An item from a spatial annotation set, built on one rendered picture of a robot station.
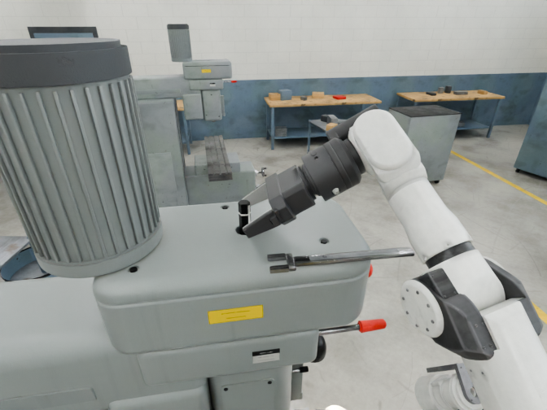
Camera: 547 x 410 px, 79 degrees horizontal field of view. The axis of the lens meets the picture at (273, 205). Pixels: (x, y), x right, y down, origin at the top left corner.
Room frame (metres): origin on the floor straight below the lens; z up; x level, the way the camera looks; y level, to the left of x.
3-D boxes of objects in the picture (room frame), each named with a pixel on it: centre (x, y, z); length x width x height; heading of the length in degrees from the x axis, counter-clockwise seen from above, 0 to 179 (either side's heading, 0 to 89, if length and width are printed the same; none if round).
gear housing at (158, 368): (0.52, 0.10, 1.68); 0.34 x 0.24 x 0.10; 99
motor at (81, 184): (0.48, 0.30, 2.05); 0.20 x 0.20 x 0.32
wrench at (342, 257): (0.43, -0.11, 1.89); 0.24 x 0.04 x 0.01; 98
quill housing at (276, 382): (0.52, 0.06, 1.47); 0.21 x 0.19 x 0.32; 9
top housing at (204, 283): (0.52, 0.07, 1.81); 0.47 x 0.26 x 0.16; 99
